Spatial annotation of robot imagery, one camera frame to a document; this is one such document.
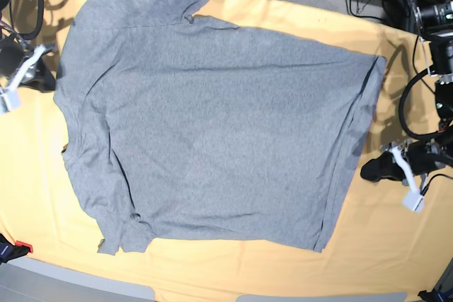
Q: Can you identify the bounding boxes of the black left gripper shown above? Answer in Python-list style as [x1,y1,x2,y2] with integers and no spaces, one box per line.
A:
[360,139,452,185]

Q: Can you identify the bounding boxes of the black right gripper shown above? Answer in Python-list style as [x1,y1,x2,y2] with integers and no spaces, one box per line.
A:
[1,43,56,93]

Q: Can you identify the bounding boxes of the grey t-shirt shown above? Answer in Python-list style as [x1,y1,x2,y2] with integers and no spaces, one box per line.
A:
[54,0,386,255]

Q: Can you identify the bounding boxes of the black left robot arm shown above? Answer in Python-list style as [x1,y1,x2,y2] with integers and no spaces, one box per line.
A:
[360,0,452,185]

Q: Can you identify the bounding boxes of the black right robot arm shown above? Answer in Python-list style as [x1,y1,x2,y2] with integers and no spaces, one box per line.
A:
[1,0,56,93]

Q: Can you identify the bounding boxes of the yellow table cloth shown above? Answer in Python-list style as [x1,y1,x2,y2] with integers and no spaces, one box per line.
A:
[1,0,452,301]

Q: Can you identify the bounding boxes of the red and black clamp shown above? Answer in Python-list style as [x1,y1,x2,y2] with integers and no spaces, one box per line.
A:
[0,234,33,264]

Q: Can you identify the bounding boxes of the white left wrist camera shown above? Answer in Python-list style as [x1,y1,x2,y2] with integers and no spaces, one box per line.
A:
[403,191,425,213]

